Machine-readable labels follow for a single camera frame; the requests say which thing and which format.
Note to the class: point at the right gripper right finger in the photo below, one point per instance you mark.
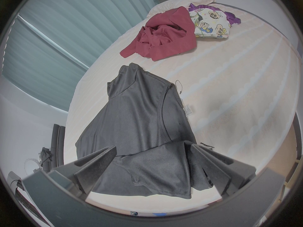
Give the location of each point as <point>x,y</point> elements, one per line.
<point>224,171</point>

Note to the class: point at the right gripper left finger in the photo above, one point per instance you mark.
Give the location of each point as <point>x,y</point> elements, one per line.
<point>92,169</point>

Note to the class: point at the black T-shirt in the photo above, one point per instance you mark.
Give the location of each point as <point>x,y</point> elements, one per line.
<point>137,117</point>

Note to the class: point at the bed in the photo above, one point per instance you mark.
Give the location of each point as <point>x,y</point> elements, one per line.
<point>236,91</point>

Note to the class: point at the black chest of drawers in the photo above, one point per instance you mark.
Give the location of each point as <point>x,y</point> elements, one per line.
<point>58,141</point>

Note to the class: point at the round white mirror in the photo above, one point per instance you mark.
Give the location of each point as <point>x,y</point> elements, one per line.
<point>32,164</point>

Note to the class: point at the blue-green curtain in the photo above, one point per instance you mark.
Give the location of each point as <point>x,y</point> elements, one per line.
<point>35,63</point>
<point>94,10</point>

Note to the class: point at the dark red garment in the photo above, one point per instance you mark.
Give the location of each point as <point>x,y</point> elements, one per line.
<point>170,39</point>

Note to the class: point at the white printed garment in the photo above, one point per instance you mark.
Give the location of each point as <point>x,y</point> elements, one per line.
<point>210,22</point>

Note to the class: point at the purple satin garment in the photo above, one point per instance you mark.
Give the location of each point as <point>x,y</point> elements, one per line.
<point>233,18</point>

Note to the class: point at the pale pink pillow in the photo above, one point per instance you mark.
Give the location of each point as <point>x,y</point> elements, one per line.
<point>203,0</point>

